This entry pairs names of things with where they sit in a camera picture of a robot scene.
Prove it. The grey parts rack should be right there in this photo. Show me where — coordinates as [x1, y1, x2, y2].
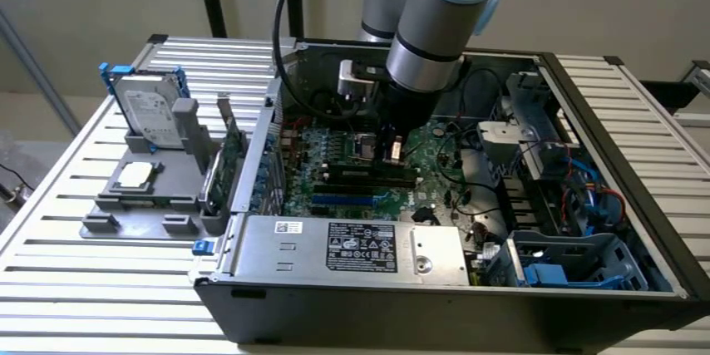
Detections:
[80, 98, 229, 240]

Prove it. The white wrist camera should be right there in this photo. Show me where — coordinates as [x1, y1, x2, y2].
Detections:
[338, 59, 390, 102]

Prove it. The silver power supply unit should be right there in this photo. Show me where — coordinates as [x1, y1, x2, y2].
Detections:
[227, 214, 472, 287]

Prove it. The CPU socket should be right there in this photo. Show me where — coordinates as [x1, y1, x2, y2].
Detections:
[346, 131, 384, 159]

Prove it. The open black PC case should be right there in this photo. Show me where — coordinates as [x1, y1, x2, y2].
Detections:
[188, 38, 710, 348]

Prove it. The black expansion slot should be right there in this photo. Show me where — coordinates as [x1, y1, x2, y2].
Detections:
[307, 205, 367, 217]

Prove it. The metal disk bay cage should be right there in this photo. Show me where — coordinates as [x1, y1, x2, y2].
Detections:
[476, 71, 583, 177]

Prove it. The green RAM stick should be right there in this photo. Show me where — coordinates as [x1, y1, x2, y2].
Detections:
[339, 160, 418, 183]

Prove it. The red wire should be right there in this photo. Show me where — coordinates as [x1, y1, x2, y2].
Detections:
[559, 186, 627, 227]

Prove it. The blue disk bay bracket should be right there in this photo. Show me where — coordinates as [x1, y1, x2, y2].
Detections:
[502, 229, 650, 290]

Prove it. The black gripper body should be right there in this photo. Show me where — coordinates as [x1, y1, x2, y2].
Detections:
[378, 82, 440, 140]

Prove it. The green motherboard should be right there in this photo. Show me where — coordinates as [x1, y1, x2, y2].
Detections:
[276, 116, 478, 223]

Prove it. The blue expansion slot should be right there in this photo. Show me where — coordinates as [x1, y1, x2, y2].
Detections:
[311, 193, 378, 209]

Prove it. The silver CPU chip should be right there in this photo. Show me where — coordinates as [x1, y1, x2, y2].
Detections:
[116, 161, 155, 188]

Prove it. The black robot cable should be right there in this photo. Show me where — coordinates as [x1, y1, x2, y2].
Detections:
[271, 0, 362, 120]

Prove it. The black RAM slot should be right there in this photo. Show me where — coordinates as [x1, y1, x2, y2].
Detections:
[312, 181, 411, 198]
[322, 171, 416, 190]

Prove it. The hard disk in blue bracket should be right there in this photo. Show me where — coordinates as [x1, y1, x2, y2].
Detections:
[97, 62, 192, 151]

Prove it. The green graphics card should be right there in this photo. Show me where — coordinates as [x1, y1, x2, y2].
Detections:
[200, 91, 247, 219]

